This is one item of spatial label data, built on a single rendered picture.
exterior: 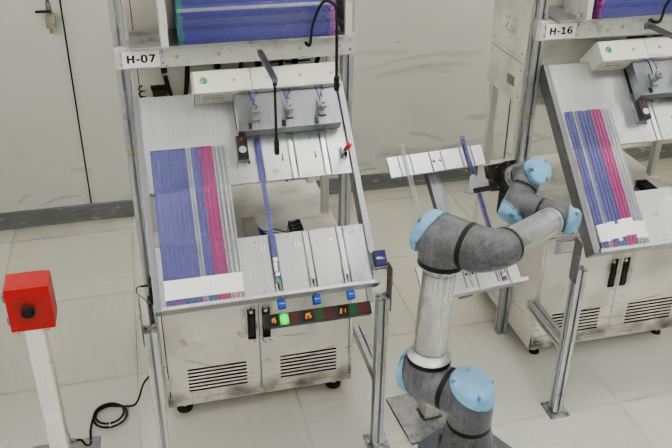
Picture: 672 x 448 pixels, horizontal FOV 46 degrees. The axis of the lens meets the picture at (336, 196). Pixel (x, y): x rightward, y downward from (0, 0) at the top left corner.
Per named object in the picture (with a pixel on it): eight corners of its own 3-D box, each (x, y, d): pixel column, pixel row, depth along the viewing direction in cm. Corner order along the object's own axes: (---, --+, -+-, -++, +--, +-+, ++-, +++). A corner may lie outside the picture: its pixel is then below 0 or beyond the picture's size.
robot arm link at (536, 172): (523, 176, 219) (536, 151, 221) (504, 181, 229) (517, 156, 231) (545, 191, 220) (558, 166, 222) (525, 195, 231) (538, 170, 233)
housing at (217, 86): (334, 101, 277) (341, 82, 264) (193, 112, 266) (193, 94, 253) (330, 80, 279) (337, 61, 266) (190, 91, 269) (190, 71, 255)
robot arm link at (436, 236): (436, 419, 206) (461, 232, 183) (389, 394, 214) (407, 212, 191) (460, 397, 214) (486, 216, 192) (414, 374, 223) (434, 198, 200)
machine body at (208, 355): (351, 391, 311) (354, 257, 282) (170, 421, 296) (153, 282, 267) (315, 298, 367) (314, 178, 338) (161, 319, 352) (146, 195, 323)
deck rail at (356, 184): (376, 286, 256) (380, 282, 250) (370, 287, 256) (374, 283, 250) (338, 89, 278) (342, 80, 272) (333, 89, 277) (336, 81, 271)
